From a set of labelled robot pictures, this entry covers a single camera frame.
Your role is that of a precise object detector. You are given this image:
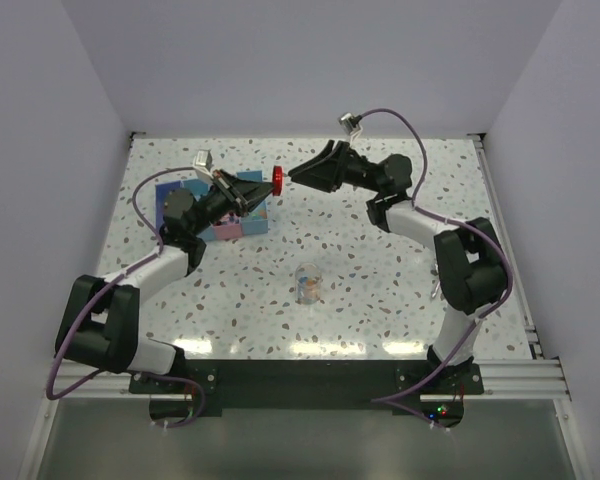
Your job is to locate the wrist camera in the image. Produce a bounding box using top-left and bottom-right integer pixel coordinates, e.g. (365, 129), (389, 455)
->
(338, 112), (363, 143)
(192, 149), (215, 185)

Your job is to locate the red jar lid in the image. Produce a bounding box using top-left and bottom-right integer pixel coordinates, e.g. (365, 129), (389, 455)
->
(272, 165), (284, 197)

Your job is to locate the clear plastic jar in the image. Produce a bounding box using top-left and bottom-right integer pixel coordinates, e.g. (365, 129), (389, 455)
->
(294, 263), (322, 305)

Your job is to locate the blue end candy bin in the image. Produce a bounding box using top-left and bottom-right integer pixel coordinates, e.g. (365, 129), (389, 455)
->
(237, 170), (269, 236)

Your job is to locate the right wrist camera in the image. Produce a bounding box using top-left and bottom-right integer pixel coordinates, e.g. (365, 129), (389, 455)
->
(338, 112), (363, 143)

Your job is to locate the pink candy bin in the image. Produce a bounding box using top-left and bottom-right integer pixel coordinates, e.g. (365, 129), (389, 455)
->
(200, 213), (243, 241)

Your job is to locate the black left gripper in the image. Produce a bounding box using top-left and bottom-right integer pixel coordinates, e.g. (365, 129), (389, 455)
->
(190, 169), (277, 236)

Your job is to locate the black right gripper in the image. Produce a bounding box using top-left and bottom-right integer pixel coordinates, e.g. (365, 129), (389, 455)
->
(287, 141), (383, 194)

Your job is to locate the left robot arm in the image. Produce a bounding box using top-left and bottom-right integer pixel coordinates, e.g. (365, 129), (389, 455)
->
(55, 166), (284, 392)

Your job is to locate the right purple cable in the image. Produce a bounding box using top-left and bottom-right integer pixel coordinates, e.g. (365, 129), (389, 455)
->
(357, 107), (514, 420)

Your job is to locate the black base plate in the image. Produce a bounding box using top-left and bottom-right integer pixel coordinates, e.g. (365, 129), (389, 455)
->
(129, 360), (485, 428)

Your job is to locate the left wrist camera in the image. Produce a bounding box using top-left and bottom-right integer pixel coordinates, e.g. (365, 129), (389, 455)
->
(192, 149), (215, 185)

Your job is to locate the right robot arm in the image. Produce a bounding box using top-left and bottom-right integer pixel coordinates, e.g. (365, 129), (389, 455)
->
(289, 140), (512, 393)

